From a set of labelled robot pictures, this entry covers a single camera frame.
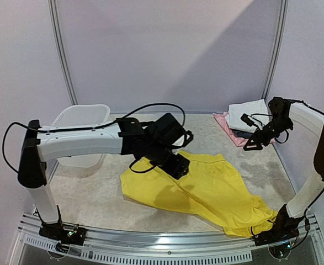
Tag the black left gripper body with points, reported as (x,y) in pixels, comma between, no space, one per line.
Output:
(175,169)

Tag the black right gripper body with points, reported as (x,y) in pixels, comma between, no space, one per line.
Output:
(263,134)

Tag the white t-shirt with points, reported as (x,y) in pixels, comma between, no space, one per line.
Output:
(256,111)

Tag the yellow garment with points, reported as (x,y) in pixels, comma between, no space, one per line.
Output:
(212,189)

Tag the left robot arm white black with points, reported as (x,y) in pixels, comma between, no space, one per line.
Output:
(153,140)

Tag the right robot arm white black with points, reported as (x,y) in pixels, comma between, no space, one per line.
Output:
(286,114)

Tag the white plastic laundry basket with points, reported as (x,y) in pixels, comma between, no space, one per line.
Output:
(77,115)

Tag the folded navy blue garment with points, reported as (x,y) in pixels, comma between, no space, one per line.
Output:
(243,134)

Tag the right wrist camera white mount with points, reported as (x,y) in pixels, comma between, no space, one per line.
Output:
(251,121)

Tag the front aluminium rail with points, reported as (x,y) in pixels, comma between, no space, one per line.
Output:
(103,246)

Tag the right aluminium frame post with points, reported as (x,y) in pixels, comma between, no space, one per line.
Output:
(276,47)

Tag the aluminium frame post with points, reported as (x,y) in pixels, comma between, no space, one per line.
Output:
(276,47)
(54,14)

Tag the left aluminium frame post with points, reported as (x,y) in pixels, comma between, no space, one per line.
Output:
(54,14)

